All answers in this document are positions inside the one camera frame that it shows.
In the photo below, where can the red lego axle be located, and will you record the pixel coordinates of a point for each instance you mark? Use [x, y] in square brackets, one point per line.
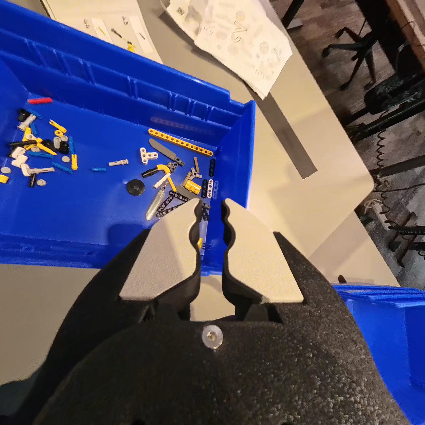
[39, 100]

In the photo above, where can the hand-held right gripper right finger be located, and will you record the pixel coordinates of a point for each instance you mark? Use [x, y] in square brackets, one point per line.
[259, 265]

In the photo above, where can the white power strip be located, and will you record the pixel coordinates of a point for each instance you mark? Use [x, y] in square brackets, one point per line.
[378, 212]

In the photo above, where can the blue plastic parts bin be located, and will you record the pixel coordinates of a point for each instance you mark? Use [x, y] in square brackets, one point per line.
[99, 96]
[391, 332]

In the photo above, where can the black desk leg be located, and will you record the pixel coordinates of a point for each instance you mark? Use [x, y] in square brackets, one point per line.
[294, 11]

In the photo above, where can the heap of lego pieces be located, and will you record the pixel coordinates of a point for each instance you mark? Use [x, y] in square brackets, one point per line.
[192, 186]

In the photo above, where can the long yellow lego beam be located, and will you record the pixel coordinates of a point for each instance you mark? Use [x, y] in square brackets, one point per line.
[181, 142]

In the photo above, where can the white flat board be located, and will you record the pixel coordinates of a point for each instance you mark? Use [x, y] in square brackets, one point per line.
[245, 43]

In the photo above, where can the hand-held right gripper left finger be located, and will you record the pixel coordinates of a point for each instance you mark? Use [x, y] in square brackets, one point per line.
[162, 259]

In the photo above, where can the open lego instruction booklet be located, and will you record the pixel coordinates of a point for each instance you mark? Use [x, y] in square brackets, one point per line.
[99, 20]

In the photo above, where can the black round lego disc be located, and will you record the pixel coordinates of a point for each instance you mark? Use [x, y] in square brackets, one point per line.
[135, 188]

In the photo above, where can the black office chair base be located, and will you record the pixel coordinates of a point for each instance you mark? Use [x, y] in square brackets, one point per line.
[362, 43]

